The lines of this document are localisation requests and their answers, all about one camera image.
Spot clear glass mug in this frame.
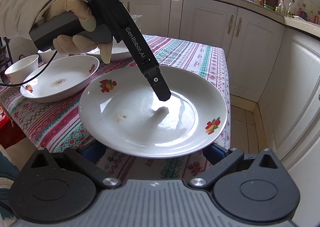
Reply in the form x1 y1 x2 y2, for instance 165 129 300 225
131 14 143 31

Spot white bowl pink flowers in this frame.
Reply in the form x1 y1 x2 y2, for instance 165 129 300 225
4 54 39 84

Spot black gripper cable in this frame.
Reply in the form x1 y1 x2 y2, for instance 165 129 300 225
0 49 58 87

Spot white kitchen cabinets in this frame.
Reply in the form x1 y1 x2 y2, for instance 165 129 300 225
123 0 319 160

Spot white ceramic bowl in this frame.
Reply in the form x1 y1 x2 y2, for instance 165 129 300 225
37 49 68 63

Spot left hand beige glove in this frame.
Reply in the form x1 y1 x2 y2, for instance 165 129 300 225
43 0 113 64

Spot left forearm white sleeve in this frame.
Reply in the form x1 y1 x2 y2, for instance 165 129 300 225
1 0 55 40

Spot clear oil bottle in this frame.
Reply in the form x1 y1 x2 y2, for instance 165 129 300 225
278 0 286 16

